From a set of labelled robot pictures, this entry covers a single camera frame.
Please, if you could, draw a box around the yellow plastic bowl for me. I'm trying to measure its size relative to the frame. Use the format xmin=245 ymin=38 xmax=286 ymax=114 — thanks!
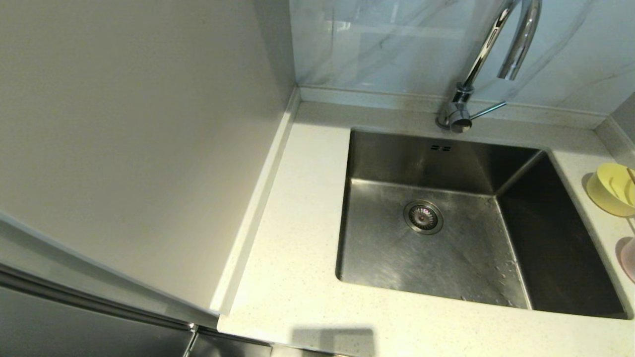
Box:
xmin=586 ymin=163 xmax=635 ymax=218

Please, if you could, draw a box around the pink plastic bowl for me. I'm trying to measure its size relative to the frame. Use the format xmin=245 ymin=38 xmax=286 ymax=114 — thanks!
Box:
xmin=615 ymin=237 xmax=635 ymax=283

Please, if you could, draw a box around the stainless steel sink basin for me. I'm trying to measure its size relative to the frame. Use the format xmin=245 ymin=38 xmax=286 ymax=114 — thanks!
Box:
xmin=335 ymin=128 xmax=632 ymax=319

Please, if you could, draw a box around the round metal drain strainer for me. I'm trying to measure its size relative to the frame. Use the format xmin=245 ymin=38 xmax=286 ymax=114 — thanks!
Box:
xmin=403 ymin=199 xmax=444 ymax=236

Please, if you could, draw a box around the thin chrome faucet lever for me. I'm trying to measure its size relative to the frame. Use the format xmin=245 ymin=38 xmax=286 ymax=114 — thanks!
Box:
xmin=470 ymin=102 xmax=507 ymax=120

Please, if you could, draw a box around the chrome gooseneck faucet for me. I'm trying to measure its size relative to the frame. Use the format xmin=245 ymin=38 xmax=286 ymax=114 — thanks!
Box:
xmin=437 ymin=0 xmax=542 ymax=133

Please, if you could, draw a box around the beige tall cabinet side panel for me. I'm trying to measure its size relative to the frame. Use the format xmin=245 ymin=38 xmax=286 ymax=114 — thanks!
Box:
xmin=0 ymin=0 xmax=301 ymax=328

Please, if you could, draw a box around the grey cabinet door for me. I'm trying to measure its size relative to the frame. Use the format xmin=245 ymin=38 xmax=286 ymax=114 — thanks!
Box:
xmin=0 ymin=272 xmax=194 ymax=357

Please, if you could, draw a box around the chrome cabinet handle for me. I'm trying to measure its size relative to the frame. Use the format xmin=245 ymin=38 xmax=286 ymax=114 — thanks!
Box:
xmin=182 ymin=323 xmax=199 ymax=357

